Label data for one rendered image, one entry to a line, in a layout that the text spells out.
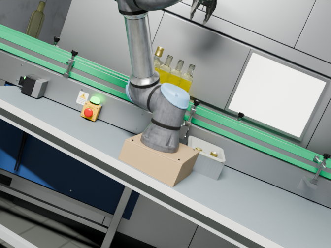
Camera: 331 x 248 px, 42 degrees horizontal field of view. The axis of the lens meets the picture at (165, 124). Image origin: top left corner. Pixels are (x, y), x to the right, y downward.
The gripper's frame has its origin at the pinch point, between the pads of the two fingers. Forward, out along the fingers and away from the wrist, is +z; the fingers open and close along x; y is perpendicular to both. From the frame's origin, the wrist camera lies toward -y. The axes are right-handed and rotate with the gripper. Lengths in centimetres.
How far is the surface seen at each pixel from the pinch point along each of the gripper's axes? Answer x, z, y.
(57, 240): -26, 131, 31
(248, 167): 50, 55, 10
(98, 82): -32, 41, 13
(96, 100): -29, 45, 22
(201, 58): 8.8, 24.7, -20.3
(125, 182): -2, 50, 59
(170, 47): -8.0, 25.7, -20.2
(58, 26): -158, 172, -295
